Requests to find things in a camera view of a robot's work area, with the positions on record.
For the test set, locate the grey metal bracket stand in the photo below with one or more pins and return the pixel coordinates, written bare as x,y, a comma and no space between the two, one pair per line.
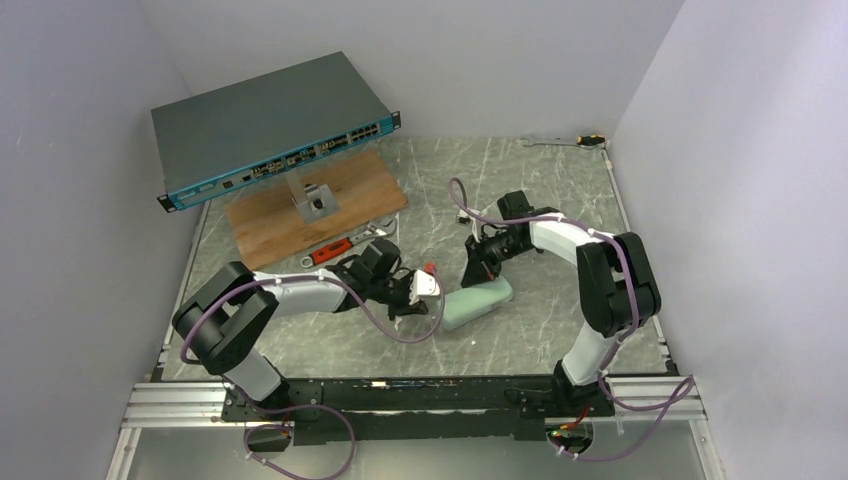
313,202

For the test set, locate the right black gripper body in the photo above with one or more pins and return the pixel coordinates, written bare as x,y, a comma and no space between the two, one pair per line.
481,253

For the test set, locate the black yellow screwdriver handle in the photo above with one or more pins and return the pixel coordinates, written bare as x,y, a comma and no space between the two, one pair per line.
591,140

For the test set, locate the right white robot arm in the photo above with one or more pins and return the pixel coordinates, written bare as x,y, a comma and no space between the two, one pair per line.
617,288

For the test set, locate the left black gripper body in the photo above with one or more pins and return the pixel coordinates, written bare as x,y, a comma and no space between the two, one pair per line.
403,296

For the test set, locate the mint green umbrella sleeve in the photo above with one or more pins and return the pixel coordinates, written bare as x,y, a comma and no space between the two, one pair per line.
468,304

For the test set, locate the grey blue network switch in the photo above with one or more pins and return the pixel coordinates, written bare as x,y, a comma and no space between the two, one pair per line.
225,139

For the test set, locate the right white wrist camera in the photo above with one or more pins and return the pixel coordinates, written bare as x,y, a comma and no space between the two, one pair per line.
465,219

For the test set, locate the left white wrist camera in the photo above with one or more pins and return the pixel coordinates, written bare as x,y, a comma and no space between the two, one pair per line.
423,285

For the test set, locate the wooden board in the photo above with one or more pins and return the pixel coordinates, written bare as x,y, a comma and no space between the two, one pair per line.
268,227

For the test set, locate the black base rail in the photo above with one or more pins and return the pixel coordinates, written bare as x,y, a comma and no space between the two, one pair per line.
520,407

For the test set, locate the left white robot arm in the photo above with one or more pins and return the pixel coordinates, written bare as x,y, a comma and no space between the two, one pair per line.
222,322

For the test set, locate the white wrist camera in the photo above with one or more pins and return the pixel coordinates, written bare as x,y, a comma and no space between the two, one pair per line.
423,285
465,219

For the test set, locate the red handled adjustable wrench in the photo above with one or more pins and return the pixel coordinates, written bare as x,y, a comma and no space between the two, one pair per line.
373,230

